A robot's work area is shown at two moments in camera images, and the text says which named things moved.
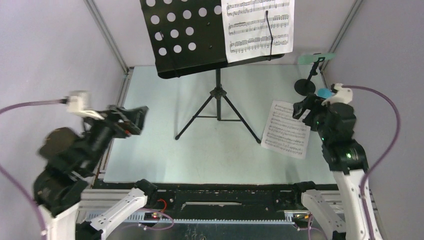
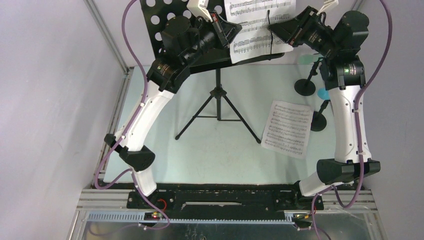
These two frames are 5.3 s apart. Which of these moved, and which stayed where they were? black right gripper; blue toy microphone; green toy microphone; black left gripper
Moved: black right gripper; black left gripper
Stayed: blue toy microphone; green toy microphone
